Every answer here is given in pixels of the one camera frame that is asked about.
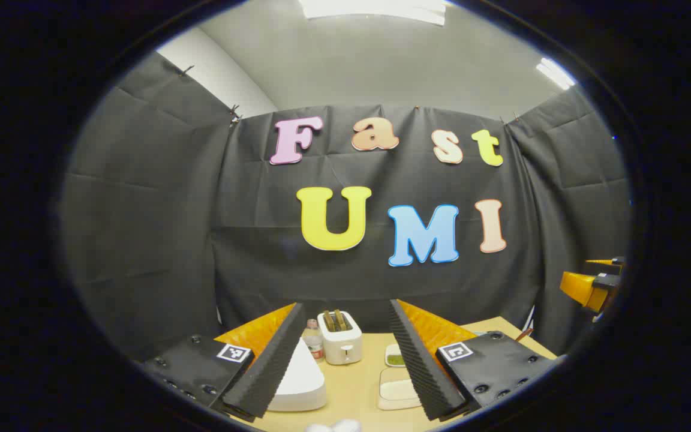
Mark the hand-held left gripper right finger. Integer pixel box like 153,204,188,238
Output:
389,299,562,421

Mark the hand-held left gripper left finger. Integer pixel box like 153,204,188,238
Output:
142,303,307,424

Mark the white rice cooker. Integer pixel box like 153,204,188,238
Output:
268,337,327,412

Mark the clear container of rice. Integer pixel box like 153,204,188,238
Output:
377,367,423,411

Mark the clear plastic bottle red label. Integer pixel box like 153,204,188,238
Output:
304,319,326,362

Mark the white toaster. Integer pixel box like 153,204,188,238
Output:
317,310,363,365

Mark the black backdrop cloth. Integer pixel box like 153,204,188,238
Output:
61,51,633,361

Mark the ceiling light panel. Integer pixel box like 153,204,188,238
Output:
536,57,577,91
298,0,447,26

